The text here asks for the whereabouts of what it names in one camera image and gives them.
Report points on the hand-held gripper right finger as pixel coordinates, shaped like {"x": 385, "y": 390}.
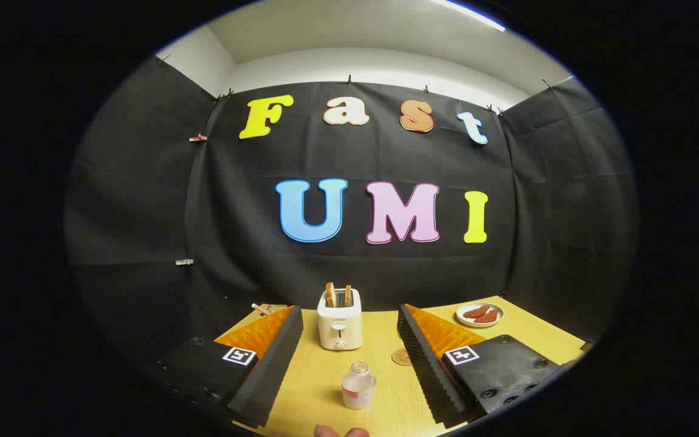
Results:
{"x": 431, "y": 376}

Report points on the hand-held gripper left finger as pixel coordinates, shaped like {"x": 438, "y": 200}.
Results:
{"x": 270, "y": 370}

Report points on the round brown coaster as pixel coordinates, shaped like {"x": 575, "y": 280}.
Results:
{"x": 400, "y": 357}

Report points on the clear juice bottle white label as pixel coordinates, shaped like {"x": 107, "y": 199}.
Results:
{"x": 358, "y": 388}

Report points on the wooden table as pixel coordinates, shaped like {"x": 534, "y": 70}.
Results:
{"x": 325, "y": 382}

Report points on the striped straw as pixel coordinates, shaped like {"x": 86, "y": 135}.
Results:
{"x": 261, "y": 309}

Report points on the white round plate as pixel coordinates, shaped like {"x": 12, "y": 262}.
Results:
{"x": 465, "y": 320}

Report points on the red sausage piece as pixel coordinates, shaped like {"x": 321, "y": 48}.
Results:
{"x": 477, "y": 312}
{"x": 488, "y": 317}

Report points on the white toaster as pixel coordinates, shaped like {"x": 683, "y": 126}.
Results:
{"x": 340, "y": 318}

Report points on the toast slice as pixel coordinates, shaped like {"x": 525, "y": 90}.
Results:
{"x": 347, "y": 295}
{"x": 330, "y": 295}

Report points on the black backdrop cloth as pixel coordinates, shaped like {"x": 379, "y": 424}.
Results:
{"x": 252, "y": 255}

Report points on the red clip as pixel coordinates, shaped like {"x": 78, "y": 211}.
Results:
{"x": 198, "y": 138}

